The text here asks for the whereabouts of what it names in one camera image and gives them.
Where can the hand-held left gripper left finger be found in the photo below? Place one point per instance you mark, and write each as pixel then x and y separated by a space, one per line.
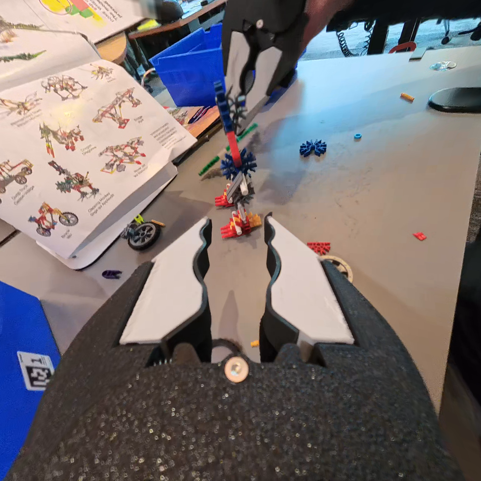
pixel 165 297

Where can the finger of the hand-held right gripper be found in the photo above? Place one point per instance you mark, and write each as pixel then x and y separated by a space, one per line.
pixel 266 75
pixel 236 64

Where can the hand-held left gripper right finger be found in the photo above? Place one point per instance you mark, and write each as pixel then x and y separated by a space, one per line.
pixel 308 297

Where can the blue snowflake connector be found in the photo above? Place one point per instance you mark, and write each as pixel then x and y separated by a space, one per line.
pixel 312 147
pixel 222 109

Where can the colourful construction toy model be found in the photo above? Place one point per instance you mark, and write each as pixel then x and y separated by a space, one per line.
pixel 233 146

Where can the person's right forearm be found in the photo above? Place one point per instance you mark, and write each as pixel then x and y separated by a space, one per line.
pixel 413 7

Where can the person's right hand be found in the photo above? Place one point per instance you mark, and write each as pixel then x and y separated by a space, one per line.
pixel 323 11

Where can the grey spoked pulley wheel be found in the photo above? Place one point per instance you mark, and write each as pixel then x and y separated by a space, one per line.
pixel 338 265

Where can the red half snowflake connector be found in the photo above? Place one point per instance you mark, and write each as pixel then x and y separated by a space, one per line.
pixel 318 247

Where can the purple connector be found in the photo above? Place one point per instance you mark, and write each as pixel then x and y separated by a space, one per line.
pixel 111 274

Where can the black wheel with grey hub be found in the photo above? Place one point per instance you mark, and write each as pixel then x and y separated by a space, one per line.
pixel 142 235

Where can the brown plastic bag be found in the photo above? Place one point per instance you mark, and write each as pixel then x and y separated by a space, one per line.
pixel 195 116

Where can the black rubber tire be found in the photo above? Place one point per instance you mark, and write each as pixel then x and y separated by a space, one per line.
pixel 218 341

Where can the dark grey snowflake connector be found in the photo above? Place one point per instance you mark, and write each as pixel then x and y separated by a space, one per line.
pixel 127 231

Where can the background work table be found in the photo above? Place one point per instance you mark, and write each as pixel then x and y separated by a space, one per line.
pixel 169 24

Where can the wooden table with black legs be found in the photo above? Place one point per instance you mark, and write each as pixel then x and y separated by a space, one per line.
pixel 375 37

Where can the round wooden board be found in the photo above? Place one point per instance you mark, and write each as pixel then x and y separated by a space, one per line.
pixel 112 49

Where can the small red clip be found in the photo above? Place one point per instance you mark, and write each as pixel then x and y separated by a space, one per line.
pixel 419 236

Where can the toy models instruction sheet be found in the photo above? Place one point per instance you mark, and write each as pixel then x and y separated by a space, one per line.
pixel 112 180

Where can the brick building instruction sheet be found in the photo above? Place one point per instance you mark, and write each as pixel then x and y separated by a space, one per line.
pixel 112 22

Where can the red tool bag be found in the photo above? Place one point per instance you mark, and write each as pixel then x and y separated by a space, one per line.
pixel 402 47

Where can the short orange rod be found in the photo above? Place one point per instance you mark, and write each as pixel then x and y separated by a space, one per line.
pixel 407 97

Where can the person's torso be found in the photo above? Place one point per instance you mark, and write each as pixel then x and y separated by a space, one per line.
pixel 469 300

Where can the small clear disc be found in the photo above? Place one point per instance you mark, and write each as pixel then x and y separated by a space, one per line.
pixel 443 65

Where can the black chair armrest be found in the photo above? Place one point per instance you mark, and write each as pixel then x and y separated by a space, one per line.
pixel 454 99

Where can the white instruction booklet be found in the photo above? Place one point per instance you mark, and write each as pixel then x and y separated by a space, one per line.
pixel 37 71

